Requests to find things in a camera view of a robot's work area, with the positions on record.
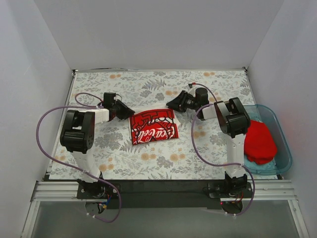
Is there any white t-shirt red print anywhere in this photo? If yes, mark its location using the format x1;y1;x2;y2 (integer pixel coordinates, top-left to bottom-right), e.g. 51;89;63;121
129;108;179;145

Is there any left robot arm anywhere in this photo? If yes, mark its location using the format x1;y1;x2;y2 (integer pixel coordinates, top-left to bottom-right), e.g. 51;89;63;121
60;93;135;198

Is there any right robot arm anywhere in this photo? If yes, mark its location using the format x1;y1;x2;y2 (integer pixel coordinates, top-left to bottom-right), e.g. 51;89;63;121
166;83;252;197

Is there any teal plastic bin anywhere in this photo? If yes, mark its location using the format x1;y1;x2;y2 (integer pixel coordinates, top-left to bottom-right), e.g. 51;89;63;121
244;104;293;176

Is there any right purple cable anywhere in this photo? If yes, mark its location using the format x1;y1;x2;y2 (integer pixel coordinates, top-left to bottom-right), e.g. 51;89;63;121
190;83;255;218

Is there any purple cable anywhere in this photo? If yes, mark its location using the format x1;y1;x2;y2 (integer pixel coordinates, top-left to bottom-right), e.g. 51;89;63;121
190;83;255;218
36;93;122;223

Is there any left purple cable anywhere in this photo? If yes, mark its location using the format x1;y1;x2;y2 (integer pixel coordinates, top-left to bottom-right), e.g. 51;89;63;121
36;93;122;223

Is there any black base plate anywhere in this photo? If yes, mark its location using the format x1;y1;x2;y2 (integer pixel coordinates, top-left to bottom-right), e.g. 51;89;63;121
76;179;253;210

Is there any aluminium frame rail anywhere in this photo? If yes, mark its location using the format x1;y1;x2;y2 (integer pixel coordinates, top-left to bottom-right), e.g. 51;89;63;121
21;179;309;238

